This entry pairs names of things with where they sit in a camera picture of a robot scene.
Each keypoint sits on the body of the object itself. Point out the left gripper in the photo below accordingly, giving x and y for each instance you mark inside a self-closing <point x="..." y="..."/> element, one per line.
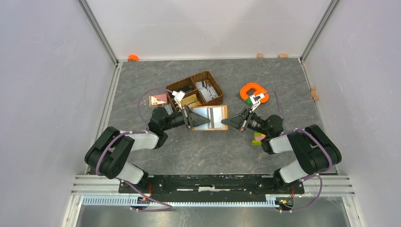
<point x="191" y="118"/>

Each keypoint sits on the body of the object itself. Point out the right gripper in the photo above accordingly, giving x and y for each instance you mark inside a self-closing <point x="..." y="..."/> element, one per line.
<point x="241" y="119"/>

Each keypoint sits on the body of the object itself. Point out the yellow leather card holder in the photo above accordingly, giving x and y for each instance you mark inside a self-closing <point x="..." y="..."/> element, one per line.
<point x="215" y="114"/>

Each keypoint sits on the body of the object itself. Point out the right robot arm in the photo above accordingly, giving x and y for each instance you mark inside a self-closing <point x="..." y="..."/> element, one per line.
<point x="315" y="153"/>

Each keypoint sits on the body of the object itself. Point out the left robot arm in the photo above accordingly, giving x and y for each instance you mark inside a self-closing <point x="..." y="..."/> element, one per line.
<point x="109" y="154"/>

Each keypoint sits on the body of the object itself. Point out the gold VIP cards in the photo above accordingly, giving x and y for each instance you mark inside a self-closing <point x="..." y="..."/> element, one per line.
<point x="191" y="101"/>

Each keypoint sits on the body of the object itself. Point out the silver cards pile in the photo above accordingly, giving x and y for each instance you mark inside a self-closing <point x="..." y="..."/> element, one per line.
<point x="208" y="92"/>

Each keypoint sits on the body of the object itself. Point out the black cards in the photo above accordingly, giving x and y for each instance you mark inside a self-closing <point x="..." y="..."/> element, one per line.
<point x="185" y="89"/>

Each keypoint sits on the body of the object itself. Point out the pink card box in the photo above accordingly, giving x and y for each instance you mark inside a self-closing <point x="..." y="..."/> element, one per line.
<point x="158" y="100"/>

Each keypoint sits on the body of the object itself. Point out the pink and green brick stack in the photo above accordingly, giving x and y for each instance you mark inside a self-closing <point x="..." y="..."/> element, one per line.
<point x="257" y="139"/>

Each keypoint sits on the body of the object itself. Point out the blue toy brick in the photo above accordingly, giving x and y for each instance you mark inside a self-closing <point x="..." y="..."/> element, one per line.
<point x="169" y="109"/>

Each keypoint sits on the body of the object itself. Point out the brown woven basket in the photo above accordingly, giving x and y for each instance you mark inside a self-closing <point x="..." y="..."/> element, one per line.
<point x="205" y="75"/>

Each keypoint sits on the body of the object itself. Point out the orange tape roll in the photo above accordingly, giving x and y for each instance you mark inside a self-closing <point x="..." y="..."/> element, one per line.
<point x="132" y="57"/>

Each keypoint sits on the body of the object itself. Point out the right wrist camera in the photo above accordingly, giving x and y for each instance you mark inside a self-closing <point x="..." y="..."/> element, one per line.
<point x="256" y="100"/>

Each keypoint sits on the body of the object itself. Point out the orange plastic ring toy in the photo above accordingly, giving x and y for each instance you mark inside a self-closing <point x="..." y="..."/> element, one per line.
<point x="253" y="88"/>

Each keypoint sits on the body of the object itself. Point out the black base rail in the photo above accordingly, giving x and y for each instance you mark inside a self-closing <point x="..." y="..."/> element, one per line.
<point x="216" y="188"/>

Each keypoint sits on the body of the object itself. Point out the wooden clip on wall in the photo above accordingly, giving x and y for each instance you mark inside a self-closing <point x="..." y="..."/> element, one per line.
<point x="314" y="95"/>

